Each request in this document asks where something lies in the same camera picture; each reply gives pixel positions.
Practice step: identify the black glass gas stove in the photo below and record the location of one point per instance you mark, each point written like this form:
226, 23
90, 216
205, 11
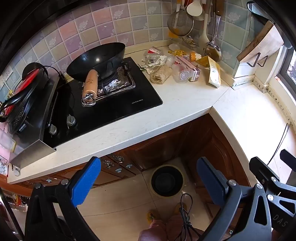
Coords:
129, 97

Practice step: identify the yellow white packet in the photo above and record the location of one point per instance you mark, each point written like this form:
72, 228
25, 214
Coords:
214, 74

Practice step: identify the wooden cutting board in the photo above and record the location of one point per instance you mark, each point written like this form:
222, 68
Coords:
266, 41

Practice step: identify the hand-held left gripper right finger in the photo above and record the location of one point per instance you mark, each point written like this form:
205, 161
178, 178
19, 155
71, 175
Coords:
210, 183

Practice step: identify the yellow white paper cup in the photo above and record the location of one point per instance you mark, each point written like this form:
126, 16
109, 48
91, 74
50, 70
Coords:
195, 56

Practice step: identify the yellow wrapper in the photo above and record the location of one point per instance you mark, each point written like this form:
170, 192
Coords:
179, 52

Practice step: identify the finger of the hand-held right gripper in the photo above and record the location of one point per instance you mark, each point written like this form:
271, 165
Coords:
262, 168
288, 155

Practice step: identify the metal mesh strainer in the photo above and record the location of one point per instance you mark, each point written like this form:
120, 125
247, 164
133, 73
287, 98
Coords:
180, 23

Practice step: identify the pink box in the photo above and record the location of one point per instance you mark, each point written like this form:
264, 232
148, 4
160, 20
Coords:
187, 64

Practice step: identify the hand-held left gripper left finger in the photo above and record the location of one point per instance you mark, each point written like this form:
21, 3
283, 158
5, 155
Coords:
85, 180

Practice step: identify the round drawer knob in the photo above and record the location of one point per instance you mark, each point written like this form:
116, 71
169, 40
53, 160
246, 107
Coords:
128, 166
119, 170

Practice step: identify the beige fibre bundle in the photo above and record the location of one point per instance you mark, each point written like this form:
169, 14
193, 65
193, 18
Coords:
159, 75

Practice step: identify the white rice paddle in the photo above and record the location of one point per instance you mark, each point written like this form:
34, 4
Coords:
194, 9

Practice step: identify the white red printed bag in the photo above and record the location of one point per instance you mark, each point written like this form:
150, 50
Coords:
154, 50

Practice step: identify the foil burner liner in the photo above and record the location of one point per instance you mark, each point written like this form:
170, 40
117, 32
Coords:
122, 80

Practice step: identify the white wall socket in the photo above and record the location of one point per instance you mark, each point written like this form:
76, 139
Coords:
8, 71

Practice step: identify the person's pink trousers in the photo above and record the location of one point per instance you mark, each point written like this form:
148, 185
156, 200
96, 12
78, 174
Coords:
159, 231

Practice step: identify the wooden cabinet doors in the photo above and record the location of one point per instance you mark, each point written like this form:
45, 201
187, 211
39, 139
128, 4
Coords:
161, 148

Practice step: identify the beige round trash bin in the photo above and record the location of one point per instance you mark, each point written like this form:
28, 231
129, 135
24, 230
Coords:
167, 180

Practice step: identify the black red induction cooker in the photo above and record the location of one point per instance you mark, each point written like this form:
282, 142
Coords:
25, 109

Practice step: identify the white spatula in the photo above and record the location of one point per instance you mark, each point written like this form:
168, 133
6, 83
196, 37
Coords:
204, 37

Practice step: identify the window frame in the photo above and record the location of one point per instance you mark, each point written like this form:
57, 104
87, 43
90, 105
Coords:
283, 69

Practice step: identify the metal ladle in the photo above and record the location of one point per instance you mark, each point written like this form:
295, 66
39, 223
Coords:
211, 52

